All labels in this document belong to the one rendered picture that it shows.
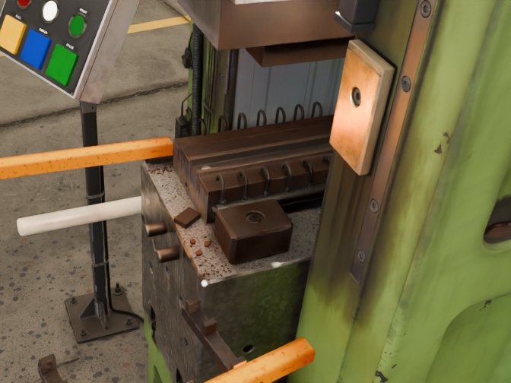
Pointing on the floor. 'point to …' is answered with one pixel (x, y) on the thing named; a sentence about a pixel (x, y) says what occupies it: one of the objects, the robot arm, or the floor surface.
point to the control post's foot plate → (93, 328)
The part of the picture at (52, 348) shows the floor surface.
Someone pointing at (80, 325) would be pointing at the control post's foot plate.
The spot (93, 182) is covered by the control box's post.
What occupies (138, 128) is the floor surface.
